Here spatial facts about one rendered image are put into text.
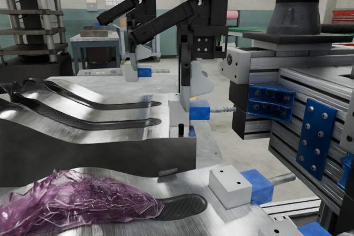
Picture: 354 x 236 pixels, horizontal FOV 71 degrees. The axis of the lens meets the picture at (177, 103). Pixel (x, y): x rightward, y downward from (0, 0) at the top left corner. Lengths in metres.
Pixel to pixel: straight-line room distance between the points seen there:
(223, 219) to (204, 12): 0.31
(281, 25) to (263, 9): 7.27
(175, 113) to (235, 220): 0.21
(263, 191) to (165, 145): 0.17
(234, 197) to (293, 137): 0.43
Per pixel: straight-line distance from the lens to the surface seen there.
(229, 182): 0.34
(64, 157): 0.47
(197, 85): 0.43
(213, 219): 0.33
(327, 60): 0.86
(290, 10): 0.80
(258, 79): 0.75
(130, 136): 0.44
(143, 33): 0.43
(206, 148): 0.58
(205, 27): 0.42
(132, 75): 0.74
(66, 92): 0.63
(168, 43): 6.99
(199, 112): 0.46
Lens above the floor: 1.08
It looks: 19 degrees down
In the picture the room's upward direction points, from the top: straight up
